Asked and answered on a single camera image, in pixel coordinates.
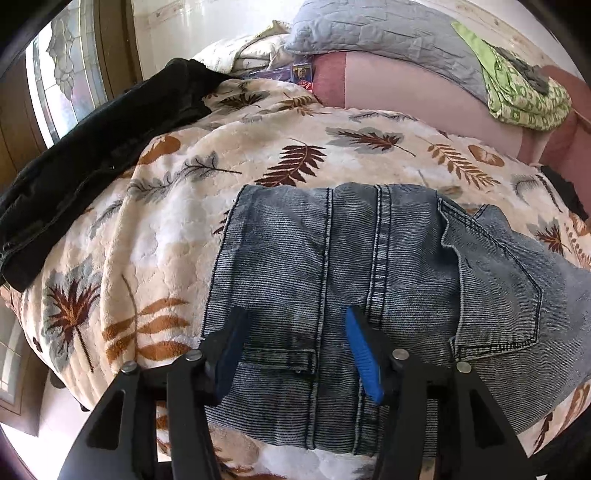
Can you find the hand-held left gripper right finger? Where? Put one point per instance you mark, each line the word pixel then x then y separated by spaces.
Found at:
pixel 364 357

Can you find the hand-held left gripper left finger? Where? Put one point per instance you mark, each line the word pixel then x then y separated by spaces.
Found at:
pixel 228 357

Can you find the blue denim pants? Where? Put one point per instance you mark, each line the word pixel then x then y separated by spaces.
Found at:
pixel 323 258

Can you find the leaf print fleece blanket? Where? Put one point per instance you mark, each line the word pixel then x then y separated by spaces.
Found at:
pixel 184 240

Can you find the black garment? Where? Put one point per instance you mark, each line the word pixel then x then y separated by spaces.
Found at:
pixel 92 152

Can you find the black object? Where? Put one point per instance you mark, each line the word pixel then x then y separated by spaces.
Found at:
pixel 568 189

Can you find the pink bed sheet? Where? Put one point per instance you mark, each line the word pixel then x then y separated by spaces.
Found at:
pixel 406 87

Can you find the colourful packets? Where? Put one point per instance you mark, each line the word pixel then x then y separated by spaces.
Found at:
pixel 302 74

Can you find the green patterned cloth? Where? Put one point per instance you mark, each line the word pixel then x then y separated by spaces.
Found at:
pixel 517 99

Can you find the pink ribbed cushion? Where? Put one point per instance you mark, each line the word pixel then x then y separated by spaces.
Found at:
pixel 575 138

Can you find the white floral pillow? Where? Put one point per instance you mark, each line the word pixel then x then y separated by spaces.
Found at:
pixel 258 50

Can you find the grey quilted blanket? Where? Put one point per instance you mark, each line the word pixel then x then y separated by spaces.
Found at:
pixel 383 37

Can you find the dark grey cloth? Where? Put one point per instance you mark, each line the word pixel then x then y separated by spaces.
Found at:
pixel 526 71

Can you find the stained glass window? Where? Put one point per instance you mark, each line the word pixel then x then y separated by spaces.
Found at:
pixel 69 69

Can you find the wooden window frame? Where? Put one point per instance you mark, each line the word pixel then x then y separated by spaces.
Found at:
pixel 117 41

